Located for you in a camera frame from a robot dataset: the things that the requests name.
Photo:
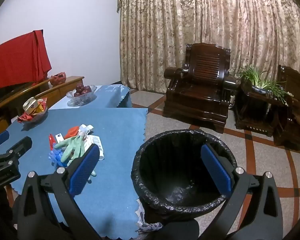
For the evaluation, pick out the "small white packet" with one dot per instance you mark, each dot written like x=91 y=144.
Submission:
x=59 y=136

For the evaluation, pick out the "dark wooden armchair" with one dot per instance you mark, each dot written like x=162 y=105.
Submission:
x=197 y=87
x=292 y=85

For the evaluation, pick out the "red candy wrapper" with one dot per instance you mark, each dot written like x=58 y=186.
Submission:
x=22 y=118

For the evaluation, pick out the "small white and gold box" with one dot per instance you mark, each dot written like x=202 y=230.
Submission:
x=31 y=106

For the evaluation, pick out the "green potted plant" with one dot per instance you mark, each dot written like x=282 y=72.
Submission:
x=257 y=80

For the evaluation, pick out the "wooden sofa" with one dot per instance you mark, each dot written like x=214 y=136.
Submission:
x=60 y=91

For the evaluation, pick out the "red snack packet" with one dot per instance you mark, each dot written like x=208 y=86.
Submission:
x=43 y=101

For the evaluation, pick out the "light blue tablecloth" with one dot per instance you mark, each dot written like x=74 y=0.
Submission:
x=110 y=97

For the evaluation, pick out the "small red plastic item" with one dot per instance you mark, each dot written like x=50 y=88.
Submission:
x=52 y=140

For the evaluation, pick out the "red decorative ornament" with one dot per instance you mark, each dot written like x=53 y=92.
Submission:
x=58 y=78

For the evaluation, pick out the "dark wooden side table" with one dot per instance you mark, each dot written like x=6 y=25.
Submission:
x=255 y=115

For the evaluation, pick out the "glass snack bowl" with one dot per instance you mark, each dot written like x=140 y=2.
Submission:
x=37 y=116

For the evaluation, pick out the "glass fruit bowl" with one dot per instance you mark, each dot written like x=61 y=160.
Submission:
x=76 y=101

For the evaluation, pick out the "bin with black bag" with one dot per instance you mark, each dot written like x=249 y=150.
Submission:
x=170 y=170

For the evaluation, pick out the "printed white tube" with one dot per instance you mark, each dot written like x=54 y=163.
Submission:
x=96 y=145

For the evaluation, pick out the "yellow snack packet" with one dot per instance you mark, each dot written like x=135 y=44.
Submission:
x=41 y=109

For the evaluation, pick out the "orange foam fruit net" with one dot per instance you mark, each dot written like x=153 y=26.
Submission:
x=72 y=132

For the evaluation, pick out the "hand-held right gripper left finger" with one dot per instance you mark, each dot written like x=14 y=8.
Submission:
x=85 y=170

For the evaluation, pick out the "red cloth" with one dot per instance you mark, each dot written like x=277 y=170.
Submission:
x=17 y=60

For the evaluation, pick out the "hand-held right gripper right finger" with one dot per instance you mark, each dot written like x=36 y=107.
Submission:
x=215 y=170

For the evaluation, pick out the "beige patterned curtain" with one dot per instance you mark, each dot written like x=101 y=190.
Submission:
x=165 y=30

